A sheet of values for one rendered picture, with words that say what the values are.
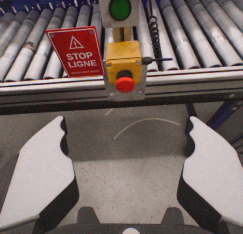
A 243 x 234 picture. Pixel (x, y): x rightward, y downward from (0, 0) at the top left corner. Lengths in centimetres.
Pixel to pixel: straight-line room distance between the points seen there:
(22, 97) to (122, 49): 37
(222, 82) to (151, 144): 73
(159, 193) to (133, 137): 41
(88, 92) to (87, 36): 19
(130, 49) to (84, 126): 100
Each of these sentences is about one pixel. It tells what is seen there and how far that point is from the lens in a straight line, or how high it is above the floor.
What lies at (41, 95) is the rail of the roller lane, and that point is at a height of 71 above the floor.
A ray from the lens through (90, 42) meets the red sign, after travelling 35.
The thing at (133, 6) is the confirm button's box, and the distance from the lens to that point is 30.
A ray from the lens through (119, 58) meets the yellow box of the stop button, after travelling 31.
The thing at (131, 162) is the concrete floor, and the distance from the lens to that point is 110.
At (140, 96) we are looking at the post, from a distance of 49.
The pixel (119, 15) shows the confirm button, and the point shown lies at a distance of 30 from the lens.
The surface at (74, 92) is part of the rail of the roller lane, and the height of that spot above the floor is 72.
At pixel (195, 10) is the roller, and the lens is 84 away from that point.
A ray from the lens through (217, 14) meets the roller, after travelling 82.
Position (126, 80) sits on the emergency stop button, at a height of 86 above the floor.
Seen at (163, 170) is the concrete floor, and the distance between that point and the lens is 110.
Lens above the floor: 106
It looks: 57 degrees down
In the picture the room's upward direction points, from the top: 7 degrees counter-clockwise
